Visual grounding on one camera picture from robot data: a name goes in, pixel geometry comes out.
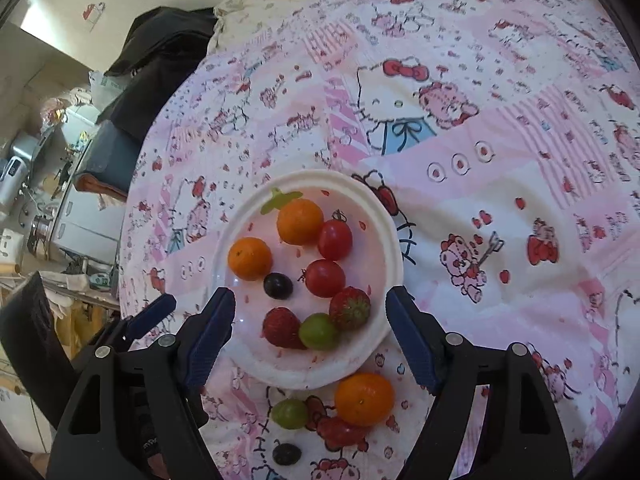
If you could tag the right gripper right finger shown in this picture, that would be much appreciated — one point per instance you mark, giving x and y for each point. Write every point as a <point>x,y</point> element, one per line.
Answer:
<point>521,437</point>

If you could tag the red strawberry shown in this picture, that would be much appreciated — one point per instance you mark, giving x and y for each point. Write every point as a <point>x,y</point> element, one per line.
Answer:
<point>350,309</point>
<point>280,327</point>

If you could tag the pink strawberry plate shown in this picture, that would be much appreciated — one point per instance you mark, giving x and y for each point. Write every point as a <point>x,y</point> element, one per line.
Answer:
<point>309,258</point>

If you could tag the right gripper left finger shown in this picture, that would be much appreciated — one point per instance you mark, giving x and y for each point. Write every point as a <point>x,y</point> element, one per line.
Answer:
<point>137,414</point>

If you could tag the small orange mandarin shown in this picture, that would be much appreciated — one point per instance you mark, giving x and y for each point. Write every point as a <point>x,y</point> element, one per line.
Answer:
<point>250,259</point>

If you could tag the black jacket pile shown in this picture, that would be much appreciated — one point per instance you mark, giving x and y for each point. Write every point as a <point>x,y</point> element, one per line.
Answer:
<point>163,47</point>

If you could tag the large orange mandarin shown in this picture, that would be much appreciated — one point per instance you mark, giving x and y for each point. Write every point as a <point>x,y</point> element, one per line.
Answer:
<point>364,399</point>

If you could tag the grey orange cushion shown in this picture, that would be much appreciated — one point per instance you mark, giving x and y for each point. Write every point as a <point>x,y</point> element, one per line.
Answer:
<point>108,163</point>

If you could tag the pink Hello Kitty blanket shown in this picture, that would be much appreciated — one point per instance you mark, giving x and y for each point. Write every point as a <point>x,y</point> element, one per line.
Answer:
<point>502,137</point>

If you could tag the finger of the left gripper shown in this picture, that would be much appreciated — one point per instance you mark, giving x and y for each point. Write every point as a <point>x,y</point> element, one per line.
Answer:
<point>159,309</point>

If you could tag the green grape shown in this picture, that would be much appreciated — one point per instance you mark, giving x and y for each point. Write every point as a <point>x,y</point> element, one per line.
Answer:
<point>319,333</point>
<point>290,414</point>

